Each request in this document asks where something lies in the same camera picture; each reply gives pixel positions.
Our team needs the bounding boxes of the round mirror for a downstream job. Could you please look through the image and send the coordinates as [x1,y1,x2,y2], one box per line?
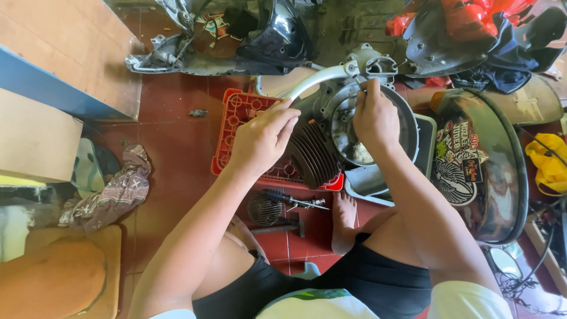
[486,247,524,281]

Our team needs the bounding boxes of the person's foot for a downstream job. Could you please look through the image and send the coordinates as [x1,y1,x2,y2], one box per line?
[224,215,270,265]
[331,191,359,256]

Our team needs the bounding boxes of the person's white shirt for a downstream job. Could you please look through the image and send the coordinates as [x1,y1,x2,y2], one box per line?
[149,281,514,319]

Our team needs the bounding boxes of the tan scooter body panel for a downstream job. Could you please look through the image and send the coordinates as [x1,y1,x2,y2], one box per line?
[405,75,565,126]

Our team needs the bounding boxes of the silver curved engine swing arm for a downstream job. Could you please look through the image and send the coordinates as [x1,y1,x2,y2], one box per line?
[276,60,360,103]

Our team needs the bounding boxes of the black handled screwdriver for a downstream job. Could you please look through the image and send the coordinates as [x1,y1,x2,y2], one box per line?
[262,189,330,211]

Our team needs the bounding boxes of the grey metal scooter frame part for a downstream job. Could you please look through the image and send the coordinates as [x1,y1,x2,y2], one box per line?
[125,0,213,74]

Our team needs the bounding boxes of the round finned cylinder head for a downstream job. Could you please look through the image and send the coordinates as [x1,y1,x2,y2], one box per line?
[247,192,283,228]

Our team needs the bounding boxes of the patterned brown rag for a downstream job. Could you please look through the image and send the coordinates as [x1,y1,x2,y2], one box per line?
[58,144,152,233]

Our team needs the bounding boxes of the black finned engine cylinder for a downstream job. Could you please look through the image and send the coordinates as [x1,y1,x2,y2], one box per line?
[289,120,342,190]

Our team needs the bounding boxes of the yellow plastic bag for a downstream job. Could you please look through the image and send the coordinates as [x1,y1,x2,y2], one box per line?
[525,133,567,197]

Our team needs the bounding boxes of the grey scooter engine case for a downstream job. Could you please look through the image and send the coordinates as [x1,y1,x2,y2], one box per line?
[292,43,420,168]

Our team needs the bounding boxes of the black scooter leg shield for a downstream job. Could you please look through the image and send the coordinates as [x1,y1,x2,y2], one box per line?
[221,0,313,75]

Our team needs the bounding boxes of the red plastic bag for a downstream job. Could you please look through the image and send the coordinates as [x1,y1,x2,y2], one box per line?
[384,0,539,38]

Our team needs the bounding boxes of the cardboard box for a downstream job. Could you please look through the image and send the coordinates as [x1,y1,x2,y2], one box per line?
[0,88,84,184]

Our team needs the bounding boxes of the black scooter fender panel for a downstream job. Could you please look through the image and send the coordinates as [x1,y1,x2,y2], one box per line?
[402,0,567,79]

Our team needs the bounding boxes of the person's left foot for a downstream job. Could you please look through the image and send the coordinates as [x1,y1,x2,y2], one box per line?
[224,215,270,265]

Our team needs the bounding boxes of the red plastic crate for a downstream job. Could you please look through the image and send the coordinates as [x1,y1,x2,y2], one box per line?
[211,88,344,192]

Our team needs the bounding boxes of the dark blue cloth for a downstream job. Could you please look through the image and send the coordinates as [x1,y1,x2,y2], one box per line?
[449,12,540,95]

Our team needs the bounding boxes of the wooden cabinet with blue edge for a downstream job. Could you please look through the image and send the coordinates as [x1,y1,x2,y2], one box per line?
[0,0,143,122]

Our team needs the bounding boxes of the grey plastic tray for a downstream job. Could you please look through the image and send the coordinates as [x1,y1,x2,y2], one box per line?
[344,113,438,207]

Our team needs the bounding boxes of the person's left hand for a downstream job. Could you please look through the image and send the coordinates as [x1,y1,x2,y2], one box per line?
[230,98,302,174]

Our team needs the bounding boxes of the sticker covered scooter side panel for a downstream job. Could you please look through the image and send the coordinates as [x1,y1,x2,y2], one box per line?
[430,88,529,245]

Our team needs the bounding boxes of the person's right hand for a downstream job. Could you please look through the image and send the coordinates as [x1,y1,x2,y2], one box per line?
[353,78,401,151]

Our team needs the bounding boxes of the black cable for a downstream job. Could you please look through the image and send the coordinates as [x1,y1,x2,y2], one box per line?
[494,133,567,311]

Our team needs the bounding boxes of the grey metal hammer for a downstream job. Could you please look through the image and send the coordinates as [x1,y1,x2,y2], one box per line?
[250,213,306,238]

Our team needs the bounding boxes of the person's right foot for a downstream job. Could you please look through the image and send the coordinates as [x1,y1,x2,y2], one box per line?
[331,191,359,256]

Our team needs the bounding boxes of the green sandal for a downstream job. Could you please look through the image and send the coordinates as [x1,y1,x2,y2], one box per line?
[71,137,106,200]

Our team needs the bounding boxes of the person's black shorts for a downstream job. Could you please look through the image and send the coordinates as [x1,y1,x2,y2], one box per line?
[192,232,433,319]

